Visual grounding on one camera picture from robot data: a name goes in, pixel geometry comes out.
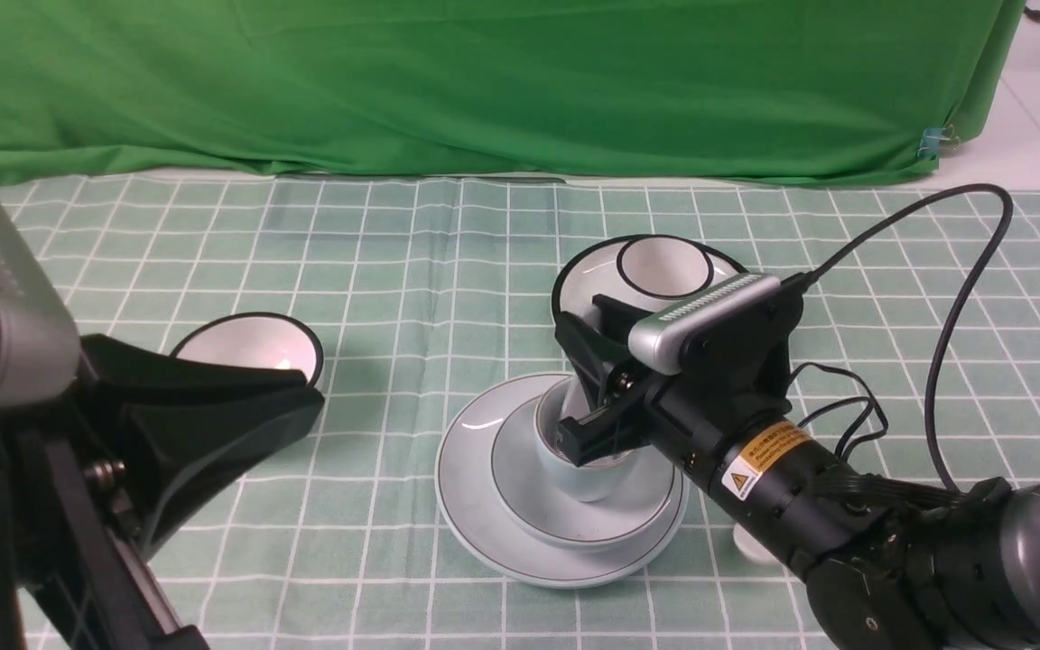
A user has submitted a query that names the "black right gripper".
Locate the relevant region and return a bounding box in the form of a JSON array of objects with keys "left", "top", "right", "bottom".
[{"left": 554, "top": 280, "right": 805, "bottom": 468}]

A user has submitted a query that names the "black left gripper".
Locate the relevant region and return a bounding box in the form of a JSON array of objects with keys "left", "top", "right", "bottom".
[{"left": 4, "top": 336, "right": 324, "bottom": 649}]

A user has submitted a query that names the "light blue cup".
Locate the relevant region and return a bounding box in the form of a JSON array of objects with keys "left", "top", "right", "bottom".
[{"left": 534, "top": 375, "right": 636, "bottom": 503}]

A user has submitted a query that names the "light blue bowl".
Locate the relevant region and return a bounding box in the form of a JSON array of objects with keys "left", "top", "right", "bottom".
[{"left": 488, "top": 399, "right": 680, "bottom": 550}]

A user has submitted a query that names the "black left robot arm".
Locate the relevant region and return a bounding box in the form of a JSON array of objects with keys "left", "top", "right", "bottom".
[{"left": 0, "top": 334, "right": 324, "bottom": 649}]

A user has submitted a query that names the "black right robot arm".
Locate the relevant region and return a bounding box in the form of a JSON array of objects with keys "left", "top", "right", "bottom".
[{"left": 552, "top": 274, "right": 1040, "bottom": 649}]

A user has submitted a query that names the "black rimmed patterned plate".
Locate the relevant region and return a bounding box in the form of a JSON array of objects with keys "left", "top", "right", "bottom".
[{"left": 552, "top": 235, "right": 747, "bottom": 324}]

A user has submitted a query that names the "black rimmed white cup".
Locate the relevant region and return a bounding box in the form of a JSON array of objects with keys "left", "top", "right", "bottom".
[{"left": 616, "top": 235, "right": 716, "bottom": 300}]

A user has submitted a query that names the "light blue plate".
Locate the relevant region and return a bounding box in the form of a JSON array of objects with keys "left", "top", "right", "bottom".
[{"left": 436, "top": 373, "right": 691, "bottom": 590}]

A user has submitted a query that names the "small patterned white spoon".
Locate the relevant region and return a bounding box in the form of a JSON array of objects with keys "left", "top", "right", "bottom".
[{"left": 733, "top": 524, "right": 780, "bottom": 565}]

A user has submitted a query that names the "black rimmed white bowl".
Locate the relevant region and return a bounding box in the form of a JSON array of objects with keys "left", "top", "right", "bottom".
[{"left": 171, "top": 311, "right": 324, "bottom": 385}]

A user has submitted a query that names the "green checkered tablecloth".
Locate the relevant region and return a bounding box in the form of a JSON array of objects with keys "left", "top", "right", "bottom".
[{"left": 0, "top": 174, "right": 1040, "bottom": 649}]

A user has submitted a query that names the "green backdrop cloth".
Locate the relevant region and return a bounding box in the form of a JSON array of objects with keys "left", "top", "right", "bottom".
[{"left": 0, "top": 1, "right": 1023, "bottom": 188}]

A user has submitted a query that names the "blue binder clip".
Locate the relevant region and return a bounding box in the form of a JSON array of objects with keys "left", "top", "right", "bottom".
[{"left": 916, "top": 127, "right": 945, "bottom": 161}]

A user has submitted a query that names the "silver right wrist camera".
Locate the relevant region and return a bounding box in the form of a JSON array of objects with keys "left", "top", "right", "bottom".
[{"left": 627, "top": 274, "right": 783, "bottom": 376}]

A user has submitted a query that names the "black right camera cable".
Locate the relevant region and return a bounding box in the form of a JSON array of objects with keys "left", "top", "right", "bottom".
[{"left": 782, "top": 183, "right": 1040, "bottom": 493}]

